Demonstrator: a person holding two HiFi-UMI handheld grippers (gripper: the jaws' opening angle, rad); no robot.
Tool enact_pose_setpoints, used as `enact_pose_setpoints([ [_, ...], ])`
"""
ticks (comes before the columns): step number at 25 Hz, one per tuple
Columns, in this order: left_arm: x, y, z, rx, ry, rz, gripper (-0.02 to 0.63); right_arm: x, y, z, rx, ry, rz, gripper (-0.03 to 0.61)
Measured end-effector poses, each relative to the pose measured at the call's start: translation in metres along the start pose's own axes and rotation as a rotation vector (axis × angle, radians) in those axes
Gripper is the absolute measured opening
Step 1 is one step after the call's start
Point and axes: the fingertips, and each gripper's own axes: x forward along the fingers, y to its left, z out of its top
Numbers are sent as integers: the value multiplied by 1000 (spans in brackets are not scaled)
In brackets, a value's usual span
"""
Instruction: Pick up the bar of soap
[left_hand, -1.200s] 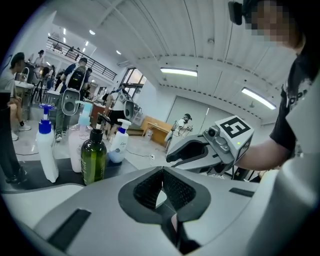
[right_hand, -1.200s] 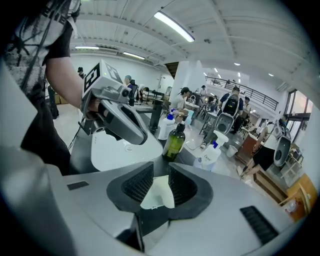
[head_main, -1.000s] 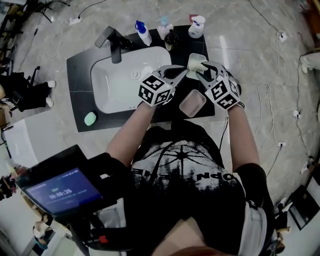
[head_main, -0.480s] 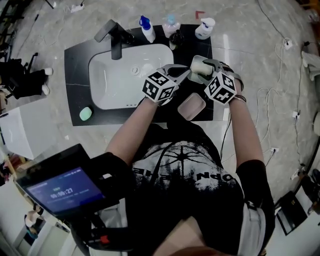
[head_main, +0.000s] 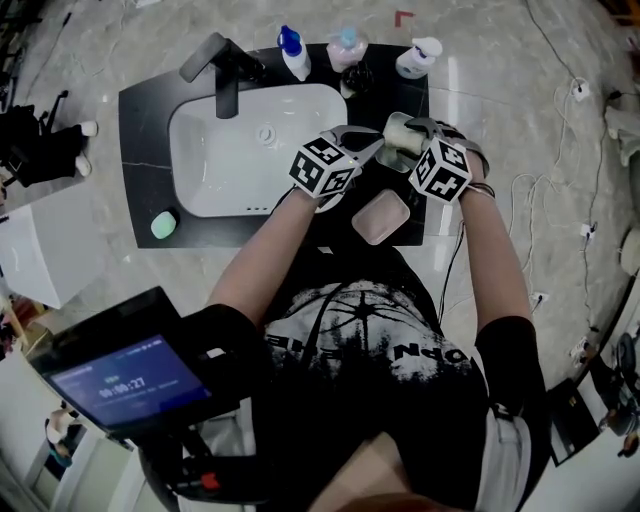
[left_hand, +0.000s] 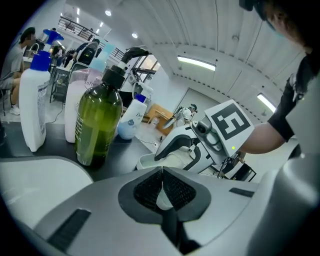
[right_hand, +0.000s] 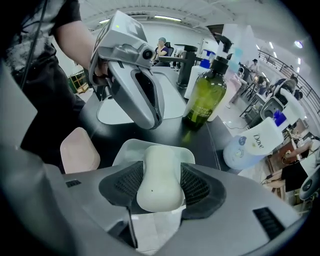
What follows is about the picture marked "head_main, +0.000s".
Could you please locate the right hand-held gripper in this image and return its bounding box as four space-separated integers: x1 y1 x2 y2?
402 115 474 202

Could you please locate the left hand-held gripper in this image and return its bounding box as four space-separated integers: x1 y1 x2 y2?
288 124 387 215

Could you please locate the white soap bar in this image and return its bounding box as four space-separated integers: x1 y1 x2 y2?
382 119 426 154

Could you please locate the pale green soap dish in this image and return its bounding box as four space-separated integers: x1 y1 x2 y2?
374 111 426 174

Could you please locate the pink soap dish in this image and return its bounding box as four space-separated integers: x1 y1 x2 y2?
351 188 410 246

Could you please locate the green soap bar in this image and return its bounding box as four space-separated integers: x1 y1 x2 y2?
150 210 180 240

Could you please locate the person's right forearm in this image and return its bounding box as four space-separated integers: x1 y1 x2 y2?
459 194 534 334

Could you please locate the grey shoulder bag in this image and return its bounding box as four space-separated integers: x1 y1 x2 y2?
487 399 551 512

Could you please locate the person's left forearm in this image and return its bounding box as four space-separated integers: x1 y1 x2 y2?
207 187 321 326

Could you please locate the person's right hand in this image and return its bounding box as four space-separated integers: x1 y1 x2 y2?
438 123 491 184

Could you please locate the dark glass pump bottle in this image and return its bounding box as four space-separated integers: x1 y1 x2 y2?
339 62 375 99

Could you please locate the white spray bottle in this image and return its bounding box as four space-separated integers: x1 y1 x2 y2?
394 36 444 79

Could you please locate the pale pink pump bottle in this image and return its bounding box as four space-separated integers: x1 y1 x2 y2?
326 27 370 74

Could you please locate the white bottle blue cap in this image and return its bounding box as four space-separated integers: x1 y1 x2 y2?
277 24 312 82

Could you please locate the white sink basin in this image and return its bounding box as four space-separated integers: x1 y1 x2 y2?
168 83 349 219

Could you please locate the black faucet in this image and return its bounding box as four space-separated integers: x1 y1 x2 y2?
178 32 266 120

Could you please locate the black vanity cabinet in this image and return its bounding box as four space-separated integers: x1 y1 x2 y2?
118 42 431 250

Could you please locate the person's black printed shirt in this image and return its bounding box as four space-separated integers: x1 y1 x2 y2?
184 279 551 512

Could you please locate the black flat case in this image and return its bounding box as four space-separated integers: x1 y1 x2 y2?
547 377 601 466

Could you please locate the person's bare neck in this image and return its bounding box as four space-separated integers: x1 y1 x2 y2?
319 432 431 512

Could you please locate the black chest-mounted monitor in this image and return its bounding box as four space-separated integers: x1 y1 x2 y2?
27 285 241 436

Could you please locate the white floor cable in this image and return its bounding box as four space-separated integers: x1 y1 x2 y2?
509 84 601 274

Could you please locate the black floor cable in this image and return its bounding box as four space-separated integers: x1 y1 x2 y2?
524 0 581 89

